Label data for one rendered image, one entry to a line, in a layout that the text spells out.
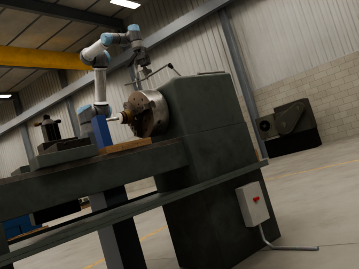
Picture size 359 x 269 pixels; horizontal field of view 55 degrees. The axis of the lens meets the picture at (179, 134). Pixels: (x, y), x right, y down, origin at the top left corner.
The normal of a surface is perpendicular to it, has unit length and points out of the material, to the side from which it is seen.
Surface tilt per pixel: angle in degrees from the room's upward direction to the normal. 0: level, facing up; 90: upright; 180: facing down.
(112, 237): 90
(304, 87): 90
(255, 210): 90
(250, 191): 90
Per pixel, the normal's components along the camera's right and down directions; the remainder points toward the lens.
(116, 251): -0.64, 0.13
